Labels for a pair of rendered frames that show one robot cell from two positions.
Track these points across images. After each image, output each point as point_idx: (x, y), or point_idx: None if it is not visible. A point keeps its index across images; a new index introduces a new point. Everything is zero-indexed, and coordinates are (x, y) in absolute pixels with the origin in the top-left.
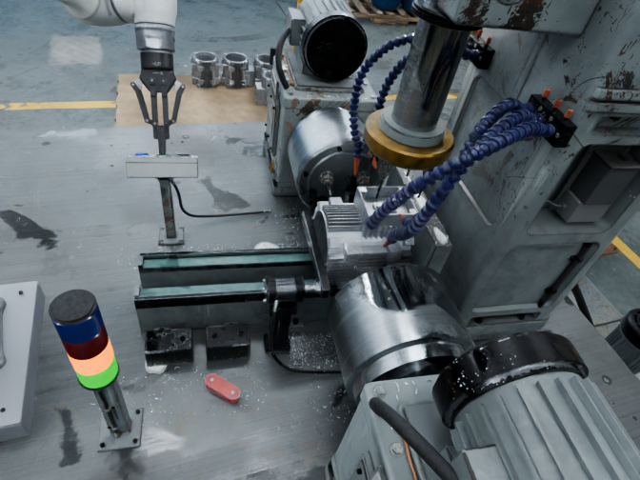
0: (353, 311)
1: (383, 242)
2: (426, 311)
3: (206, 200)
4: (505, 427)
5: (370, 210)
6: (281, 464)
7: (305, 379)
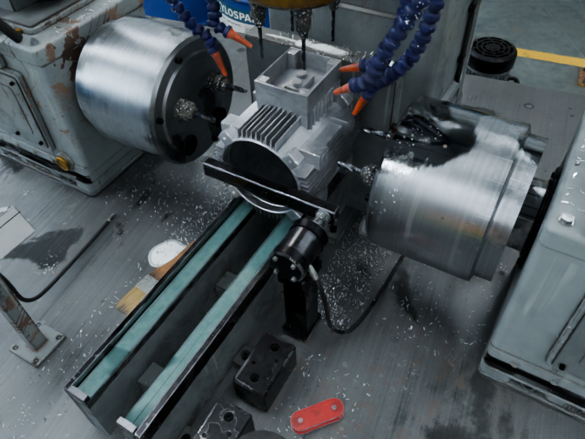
0: (420, 192)
1: (326, 119)
2: (487, 127)
3: (22, 269)
4: None
5: (301, 91)
6: (447, 411)
7: (366, 325)
